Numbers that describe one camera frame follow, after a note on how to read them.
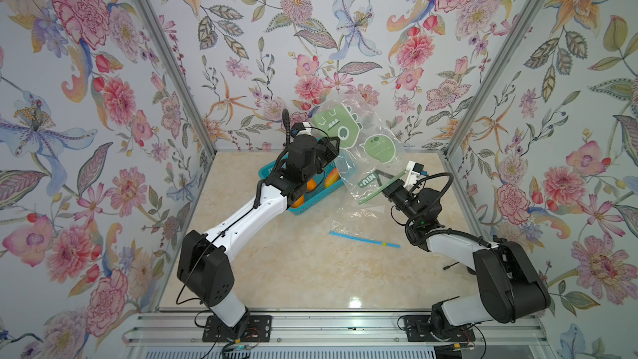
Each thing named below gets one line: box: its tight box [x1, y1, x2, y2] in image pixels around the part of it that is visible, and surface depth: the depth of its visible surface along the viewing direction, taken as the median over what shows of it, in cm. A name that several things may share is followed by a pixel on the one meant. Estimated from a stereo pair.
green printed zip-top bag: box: [312, 94, 408, 205], surface depth 80 cm
